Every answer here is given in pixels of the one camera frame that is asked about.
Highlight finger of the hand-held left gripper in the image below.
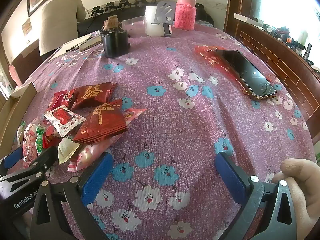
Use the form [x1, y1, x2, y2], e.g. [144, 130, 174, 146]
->
[6, 145, 59, 178]
[0, 146, 25, 174]

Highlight purple floral tablecloth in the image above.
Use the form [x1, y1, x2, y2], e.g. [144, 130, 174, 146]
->
[15, 21, 317, 240]

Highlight white paper sheets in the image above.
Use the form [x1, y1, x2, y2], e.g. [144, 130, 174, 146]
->
[47, 34, 93, 62]

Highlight large dark red snack packet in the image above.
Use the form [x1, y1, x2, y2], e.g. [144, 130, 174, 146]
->
[72, 99, 128, 145]

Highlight white cup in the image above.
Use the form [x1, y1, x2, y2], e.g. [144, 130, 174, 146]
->
[145, 5, 173, 37]

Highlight white board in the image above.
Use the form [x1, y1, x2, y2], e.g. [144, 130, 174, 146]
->
[234, 13, 264, 27]

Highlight pink and red snack packet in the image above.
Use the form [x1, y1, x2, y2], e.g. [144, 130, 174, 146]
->
[22, 123, 45, 168]

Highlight black pen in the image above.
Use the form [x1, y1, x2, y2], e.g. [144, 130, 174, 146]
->
[66, 42, 83, 53]

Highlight cardboard box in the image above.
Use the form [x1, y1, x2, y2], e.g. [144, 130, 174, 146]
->
[0, 81, 37, 155]

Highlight black smartphone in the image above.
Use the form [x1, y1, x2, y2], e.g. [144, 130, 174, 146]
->
[215, 49, 277, 101]

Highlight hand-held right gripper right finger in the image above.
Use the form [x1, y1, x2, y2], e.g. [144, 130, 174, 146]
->
[215, 152, 302, 240]

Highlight long pink snack packet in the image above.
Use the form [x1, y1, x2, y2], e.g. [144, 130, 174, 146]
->
[67, 132, 117, 172]

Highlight brown notebook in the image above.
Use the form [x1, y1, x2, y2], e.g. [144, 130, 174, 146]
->
[79, 36, 102, 51]

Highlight black corked ink bottle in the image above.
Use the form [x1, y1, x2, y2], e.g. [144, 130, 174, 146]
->
[100, 15, 131, 58]

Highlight white and red snack packet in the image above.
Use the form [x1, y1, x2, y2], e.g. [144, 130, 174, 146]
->
[44, 105, 87, 138]

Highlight pink knit-sleeved thermos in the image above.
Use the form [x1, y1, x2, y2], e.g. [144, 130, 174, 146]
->
[174, 0, 197, 30]

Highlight red envelope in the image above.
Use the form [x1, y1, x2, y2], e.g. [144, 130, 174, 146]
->
[194, 45, 247, 83]

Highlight person's right hand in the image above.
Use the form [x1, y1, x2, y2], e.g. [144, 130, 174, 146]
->
[271, 158, 320, 240]

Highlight cream snack packet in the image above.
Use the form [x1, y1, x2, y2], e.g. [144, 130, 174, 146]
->
[57, 134, 82, 165]

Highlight pile of dark tools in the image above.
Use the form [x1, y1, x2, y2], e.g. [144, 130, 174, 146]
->
[265, 25, 317, 65]

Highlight mauve armchair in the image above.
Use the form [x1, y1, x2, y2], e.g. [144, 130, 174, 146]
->
[9, 47, 44, 87]

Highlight green and white snack packet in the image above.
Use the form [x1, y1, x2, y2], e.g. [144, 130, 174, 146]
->
[36, 125, 47, 155]
[16, 121, 27, 147]

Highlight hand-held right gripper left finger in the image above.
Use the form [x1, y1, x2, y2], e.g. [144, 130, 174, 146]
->
[30, 152, 114, 240]

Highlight clear plastic container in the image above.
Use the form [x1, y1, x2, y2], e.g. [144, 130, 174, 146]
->
[122, 16, 146, 36]

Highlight small bright red snack packet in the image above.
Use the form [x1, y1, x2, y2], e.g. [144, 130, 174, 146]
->
[46, 91, 69, 113]
[42, 125, 62, 149]

